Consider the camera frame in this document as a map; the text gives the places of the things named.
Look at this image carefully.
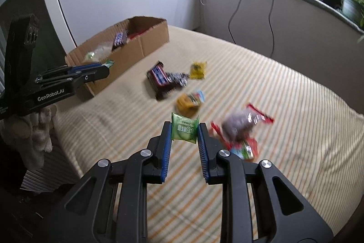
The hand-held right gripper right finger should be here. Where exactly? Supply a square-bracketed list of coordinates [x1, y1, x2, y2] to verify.
[197, 122, 334, 243]

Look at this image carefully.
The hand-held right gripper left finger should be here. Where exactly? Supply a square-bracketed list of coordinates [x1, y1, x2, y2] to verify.
[47, 121, 174, 243]

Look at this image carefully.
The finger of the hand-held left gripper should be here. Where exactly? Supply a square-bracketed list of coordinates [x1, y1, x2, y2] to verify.
[35, 67, 110, 91]
[42, 63, 104, 75]

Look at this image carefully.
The clear bag of bread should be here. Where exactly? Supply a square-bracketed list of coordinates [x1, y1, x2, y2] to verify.
[84, 41, 114, 62]

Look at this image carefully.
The bright green candy packet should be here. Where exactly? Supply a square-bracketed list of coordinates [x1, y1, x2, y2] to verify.
[171, 112, 200, 145]

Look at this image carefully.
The red green snack packet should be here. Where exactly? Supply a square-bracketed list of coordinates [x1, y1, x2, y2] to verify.
[227, 137, 259, 162]

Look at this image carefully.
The brown chocolate bar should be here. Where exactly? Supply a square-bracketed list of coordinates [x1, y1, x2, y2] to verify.
[146, 61, 178, 101]
[112, 30, 129, 51]

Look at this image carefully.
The clear red-edged plum packet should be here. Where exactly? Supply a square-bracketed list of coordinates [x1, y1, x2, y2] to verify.
[210, 103, 276, 147]

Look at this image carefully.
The cardboard box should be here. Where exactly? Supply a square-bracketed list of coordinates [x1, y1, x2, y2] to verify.
[65, 16, 170, 103]

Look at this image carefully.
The orange jelly cup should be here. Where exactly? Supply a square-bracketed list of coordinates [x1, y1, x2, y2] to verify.
[176, 90, 206, 118]

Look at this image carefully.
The yellow candy packet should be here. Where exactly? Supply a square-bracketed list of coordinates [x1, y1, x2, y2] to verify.
[189, 61, 207, 80]

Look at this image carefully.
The striped blanket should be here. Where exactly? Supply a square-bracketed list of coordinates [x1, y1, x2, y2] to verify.
[53, 24, 364, 243]

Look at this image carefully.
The grey ribbed panel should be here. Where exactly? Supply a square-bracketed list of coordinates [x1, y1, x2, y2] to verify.
[21, 143, 80, 194]

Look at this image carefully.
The potted spider plant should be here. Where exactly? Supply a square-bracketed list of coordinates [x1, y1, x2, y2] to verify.
[327, 0, 364, 43]

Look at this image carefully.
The black cable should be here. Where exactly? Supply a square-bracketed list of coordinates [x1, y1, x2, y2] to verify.
[228, 0, 255, 45]
[267, 0, 276, 57]

